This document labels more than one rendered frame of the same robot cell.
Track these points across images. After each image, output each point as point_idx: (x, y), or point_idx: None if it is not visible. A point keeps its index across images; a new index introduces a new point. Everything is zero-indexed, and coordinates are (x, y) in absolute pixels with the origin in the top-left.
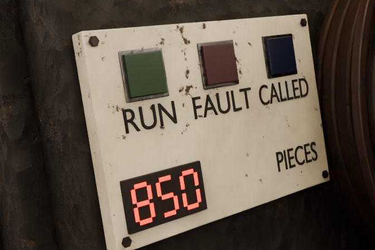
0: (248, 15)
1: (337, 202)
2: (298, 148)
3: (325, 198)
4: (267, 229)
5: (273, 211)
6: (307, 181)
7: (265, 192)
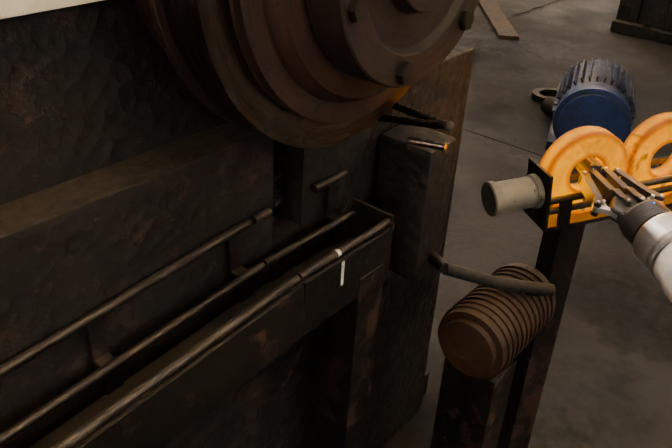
0: None
1: (141, 20)
2: None
3: (125, 14)
4: (46, 39)
5: (56, 21)
6: None
7: (40, 0)
